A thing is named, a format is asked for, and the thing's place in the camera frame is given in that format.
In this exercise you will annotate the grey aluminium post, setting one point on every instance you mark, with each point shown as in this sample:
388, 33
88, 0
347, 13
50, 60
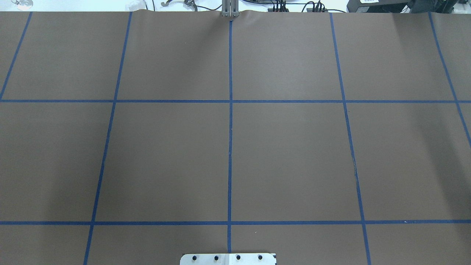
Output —
230, 8

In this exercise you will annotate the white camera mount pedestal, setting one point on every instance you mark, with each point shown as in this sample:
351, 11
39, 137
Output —
229, 259

